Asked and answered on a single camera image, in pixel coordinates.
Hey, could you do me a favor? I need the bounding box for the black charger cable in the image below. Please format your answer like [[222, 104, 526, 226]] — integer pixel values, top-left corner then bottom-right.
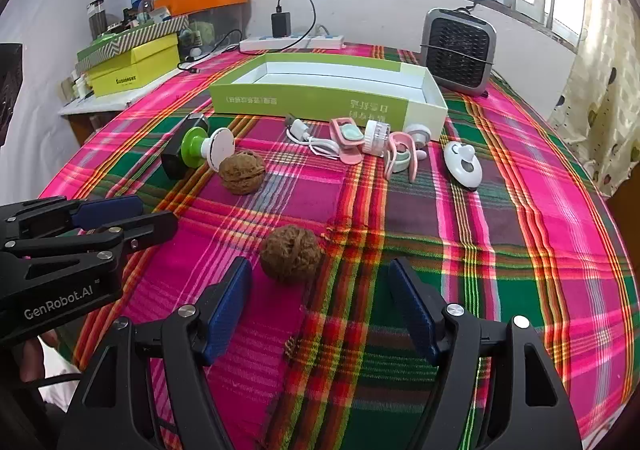
[[176, 0, 317, 77]]

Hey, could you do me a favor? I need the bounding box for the pink cable winder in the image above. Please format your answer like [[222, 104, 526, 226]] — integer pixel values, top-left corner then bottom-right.
[[384, 131, 420, 181]]

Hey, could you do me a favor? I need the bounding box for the plaid blanket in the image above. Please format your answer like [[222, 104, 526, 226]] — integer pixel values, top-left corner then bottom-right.
[[40, 42, 636, 450]]

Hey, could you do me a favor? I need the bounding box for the pink clip with mint pad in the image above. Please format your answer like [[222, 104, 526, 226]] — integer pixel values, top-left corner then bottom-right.
[[330, 116, 365, 165]]

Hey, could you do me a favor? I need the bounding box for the black bike light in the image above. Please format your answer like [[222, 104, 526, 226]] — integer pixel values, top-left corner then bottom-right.
[[161, 112, 211, 180]]

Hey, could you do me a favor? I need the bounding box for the brown wooden furniture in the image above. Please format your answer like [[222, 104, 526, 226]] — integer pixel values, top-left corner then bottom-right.
[[605, 170, 640, 251]]

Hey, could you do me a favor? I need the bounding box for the brown walnut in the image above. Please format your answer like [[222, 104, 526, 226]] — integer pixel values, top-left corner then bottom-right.
[[219, 152, 267, 192], [259, 225, 322, 286]]

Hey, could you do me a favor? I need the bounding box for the green toy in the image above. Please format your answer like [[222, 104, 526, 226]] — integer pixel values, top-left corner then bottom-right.
[[189, 22, 217, 51]]

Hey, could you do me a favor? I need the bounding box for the white oval device with knob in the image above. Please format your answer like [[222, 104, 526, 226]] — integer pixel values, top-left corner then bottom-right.
[[442, 140, 483, 192]]

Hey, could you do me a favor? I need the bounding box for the glass jar with dark lid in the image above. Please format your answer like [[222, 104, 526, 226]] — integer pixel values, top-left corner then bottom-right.
[[86, 0, 108, 40]]

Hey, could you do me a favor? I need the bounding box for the green white cardboard box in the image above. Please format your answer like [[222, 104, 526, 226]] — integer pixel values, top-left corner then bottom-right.
[[209, 54, 448, 143]]

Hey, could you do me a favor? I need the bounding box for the white power strip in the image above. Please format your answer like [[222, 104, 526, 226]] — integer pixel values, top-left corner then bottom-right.
[[239, 32, 347, 53]]

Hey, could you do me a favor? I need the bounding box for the grey space heater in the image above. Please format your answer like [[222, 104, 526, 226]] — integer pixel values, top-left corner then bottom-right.
[[419, 7, 498, 96]]

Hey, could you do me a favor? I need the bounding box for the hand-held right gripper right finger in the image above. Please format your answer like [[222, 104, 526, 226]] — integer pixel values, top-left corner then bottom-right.
[[387, 257, 583, 450]]

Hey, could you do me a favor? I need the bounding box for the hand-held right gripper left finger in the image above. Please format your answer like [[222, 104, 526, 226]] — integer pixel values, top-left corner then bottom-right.
[[59, 257, 253, 450]]

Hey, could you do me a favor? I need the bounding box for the white side table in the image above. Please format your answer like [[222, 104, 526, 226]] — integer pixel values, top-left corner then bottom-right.
[[59, 65, 186, 117]]

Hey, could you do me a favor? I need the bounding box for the yellow cardboard box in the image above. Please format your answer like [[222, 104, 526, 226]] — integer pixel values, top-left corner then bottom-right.
[[86, 32, 181, 98]]

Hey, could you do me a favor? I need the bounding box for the green white spool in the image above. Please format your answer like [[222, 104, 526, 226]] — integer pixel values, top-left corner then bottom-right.
[[181, 126, 236, 174]]

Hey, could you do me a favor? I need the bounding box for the white ribbed cap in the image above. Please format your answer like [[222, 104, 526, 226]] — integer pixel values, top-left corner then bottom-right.
[[362, 120, 392, 158]]

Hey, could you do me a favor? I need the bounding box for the person's left hand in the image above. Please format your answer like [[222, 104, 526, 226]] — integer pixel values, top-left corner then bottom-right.
[[15, 334, 57, 381]]

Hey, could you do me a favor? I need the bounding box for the white mushroom-shaped knob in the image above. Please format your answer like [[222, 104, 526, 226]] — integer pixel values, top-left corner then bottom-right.
[[404, 124, 433, 162]]

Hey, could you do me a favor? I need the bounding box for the striped green white box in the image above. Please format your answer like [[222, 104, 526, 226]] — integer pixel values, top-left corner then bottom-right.
[[76, 15, 191, 73]]

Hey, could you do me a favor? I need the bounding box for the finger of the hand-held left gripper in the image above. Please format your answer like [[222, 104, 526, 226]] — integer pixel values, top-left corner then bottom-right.
[[0, 211, 179, 288], [0, 195, 144, 243]]

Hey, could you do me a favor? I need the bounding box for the cream printed curtain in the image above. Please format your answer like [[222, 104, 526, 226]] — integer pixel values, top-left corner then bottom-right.
[[547, 0, 640, 198]]

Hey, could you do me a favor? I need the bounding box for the white usb cable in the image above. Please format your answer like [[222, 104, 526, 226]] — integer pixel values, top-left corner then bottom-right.
[[285, 114, 341, 161]]

